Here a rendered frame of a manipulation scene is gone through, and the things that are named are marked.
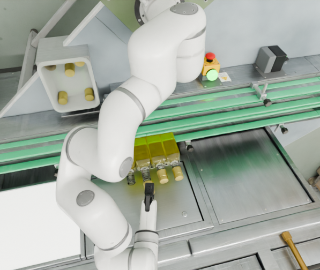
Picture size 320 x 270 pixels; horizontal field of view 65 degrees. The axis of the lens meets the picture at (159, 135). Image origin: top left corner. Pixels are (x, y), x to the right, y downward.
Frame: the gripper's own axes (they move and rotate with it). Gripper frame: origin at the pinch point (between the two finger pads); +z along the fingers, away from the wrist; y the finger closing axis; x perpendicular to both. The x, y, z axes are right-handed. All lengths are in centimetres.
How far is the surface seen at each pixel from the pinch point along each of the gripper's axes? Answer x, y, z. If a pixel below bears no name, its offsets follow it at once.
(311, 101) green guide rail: -68, 6, 42
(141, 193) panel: 4.2, -12.5, 5.2
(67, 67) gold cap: 30, 29, 32
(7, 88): 89, -14, 71
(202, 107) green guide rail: -19.0, 13.7, 28.7
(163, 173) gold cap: -4.8, 2.0, 6.3
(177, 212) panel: -10.3, -12.5, -2.4
